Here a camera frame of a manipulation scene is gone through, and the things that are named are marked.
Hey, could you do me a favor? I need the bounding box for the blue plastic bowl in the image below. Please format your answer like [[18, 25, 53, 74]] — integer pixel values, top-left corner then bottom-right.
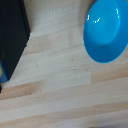
[[82, 0, 128, 64]]

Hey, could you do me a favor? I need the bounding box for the black box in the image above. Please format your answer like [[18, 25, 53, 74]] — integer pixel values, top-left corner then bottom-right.
[[0, 0, 32, 94]]

